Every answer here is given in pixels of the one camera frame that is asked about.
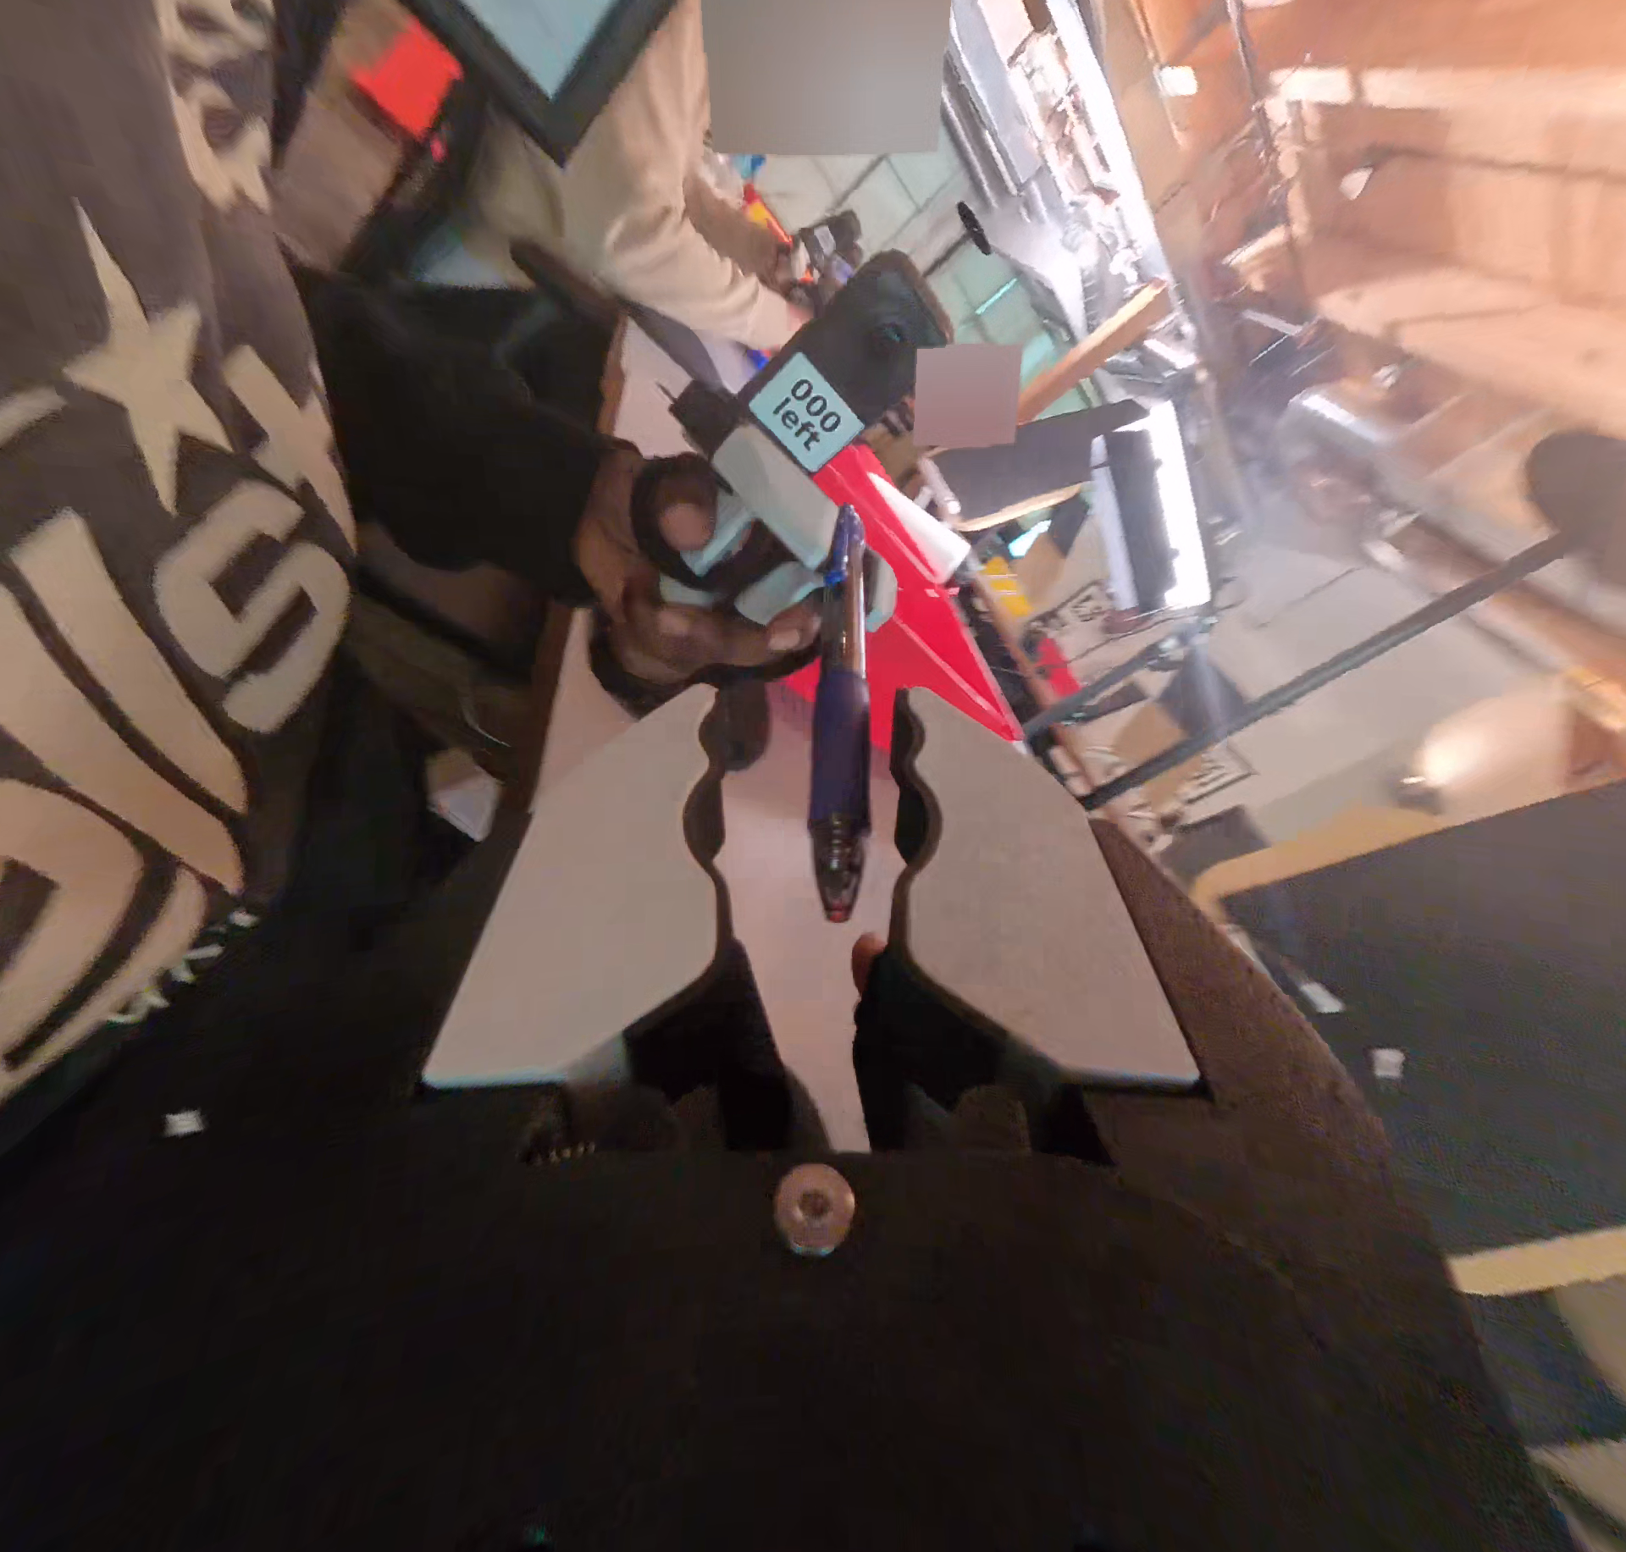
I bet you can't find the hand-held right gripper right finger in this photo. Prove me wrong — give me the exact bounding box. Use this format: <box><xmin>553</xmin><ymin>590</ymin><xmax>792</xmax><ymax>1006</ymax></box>
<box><xmin>887</xmin><ymin>688</ymin><xmax>1206</xmax><ymax>1089</ymax></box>

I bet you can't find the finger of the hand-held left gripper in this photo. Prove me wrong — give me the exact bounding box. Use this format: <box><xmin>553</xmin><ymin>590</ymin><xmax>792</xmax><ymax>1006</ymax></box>
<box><xmin>716</xmin><ymin>428</ymin><xmax>850</xmax><ymax>575</ymax></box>
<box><xmin>729</xmin><ymin>559</ymin><xmax>828</xmax><ymax>630</ymax></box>

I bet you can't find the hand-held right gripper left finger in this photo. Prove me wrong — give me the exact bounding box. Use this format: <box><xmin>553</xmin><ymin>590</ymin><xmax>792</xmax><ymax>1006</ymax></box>
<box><xmin>418</xmin><ymin>681</ymin><xmax>740</xmax><ymax>1093</ymax></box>

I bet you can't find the red plastic bin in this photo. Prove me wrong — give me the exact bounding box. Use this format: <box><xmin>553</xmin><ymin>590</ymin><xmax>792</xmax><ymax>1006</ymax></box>
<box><xmin>776</xmin><ymin>441</ymin><xmax>1081</xmax><ymax>759</ymax></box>

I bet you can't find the blue pen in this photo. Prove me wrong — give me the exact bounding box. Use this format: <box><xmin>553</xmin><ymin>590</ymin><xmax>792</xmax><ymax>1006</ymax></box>
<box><xmin>805</xmin><ymin>505</ymin><xmax>879</xmax><ymax>926</ymax></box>

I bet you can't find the person's left forearm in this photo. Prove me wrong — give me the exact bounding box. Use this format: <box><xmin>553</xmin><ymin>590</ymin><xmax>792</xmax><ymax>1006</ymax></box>
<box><xmin>302</xmin><ymin>272</ymin><xmax>642</xmax><ymax>619</ymax></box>

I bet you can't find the person's left hand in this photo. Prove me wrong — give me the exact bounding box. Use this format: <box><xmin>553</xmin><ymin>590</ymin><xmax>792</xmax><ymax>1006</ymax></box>
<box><xmin>571</xmin><ymin>445</ymin><xmax>827</xmax><ymax>706</ymax></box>

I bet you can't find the white cup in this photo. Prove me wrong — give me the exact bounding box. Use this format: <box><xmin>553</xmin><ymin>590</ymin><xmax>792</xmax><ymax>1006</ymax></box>
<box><xmin>888</xmin><ymin>485</ymin><xmax>979</xmax><ymax>579</ymax></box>

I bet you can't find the studio light panel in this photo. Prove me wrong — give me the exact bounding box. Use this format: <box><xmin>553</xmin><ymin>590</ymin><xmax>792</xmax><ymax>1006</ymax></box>
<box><xmin>1090</xmin><ymin>416</ymin><xmax>1219</xmax><ymax>624</ymax></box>

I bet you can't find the black light stand pole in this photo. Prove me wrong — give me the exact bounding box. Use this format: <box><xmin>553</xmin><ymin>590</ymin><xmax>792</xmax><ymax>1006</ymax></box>
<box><xmin>1015</xmin><ymin>534</ymin><xmax>1582</xmax><ymax>810</ymax></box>

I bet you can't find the black board with wooden rim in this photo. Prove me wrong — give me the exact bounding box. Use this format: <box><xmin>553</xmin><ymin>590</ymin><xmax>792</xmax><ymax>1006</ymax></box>
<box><xmin>1193</xmin><ymin>775</ymin><xmax>1626</xmax><ymax>1452</ymax></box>

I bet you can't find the silver ventilation duct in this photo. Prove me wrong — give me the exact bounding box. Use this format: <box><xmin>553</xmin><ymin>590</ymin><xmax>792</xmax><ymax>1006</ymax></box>
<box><xmin>1269</xmin><ymin>370</ymin><xmax>1563</xmax><ymax>537</ymax></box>

